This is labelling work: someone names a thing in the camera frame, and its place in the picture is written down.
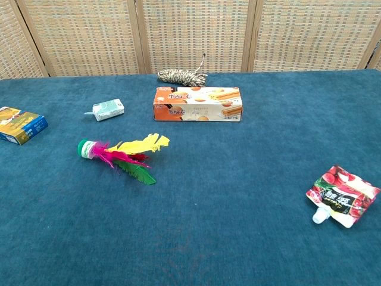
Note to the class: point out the pink feather shuttlecock toy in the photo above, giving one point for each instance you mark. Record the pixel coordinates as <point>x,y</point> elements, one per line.
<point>89,149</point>

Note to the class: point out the blue carpet table cover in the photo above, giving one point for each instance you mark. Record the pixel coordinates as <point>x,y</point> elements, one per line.
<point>208,223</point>

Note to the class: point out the blue and yellow box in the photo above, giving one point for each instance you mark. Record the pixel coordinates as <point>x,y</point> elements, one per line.
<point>21,126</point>

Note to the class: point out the pale green tissue pack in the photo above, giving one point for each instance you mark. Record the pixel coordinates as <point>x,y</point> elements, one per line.
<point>108,109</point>

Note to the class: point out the woven rattan screen panel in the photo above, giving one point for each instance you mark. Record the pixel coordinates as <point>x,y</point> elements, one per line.
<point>15,44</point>
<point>312,35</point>
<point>86,35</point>
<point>193,29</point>

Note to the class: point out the red fruit drink pouch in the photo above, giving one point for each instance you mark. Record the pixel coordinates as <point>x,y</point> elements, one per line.
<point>342,193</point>

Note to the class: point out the orange egg roll box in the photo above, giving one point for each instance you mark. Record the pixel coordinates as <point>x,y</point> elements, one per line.
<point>196,104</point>

